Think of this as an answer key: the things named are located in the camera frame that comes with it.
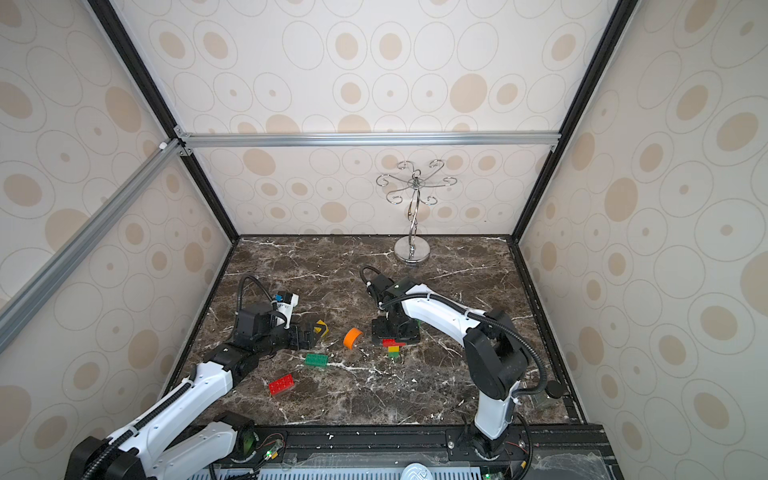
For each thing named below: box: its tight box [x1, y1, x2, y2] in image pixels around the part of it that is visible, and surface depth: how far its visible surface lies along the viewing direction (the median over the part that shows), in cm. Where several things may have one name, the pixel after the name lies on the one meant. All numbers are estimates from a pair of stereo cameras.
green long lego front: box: [304, 353, 329, 367], surface depth 89 cm
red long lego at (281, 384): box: [268, 374, 295, 396], surface depth 85 cm
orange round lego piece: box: [343, 327, 363, 350], surface depth 92 cm
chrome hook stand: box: [376, 159, 458, 264], surface depth 98 cm
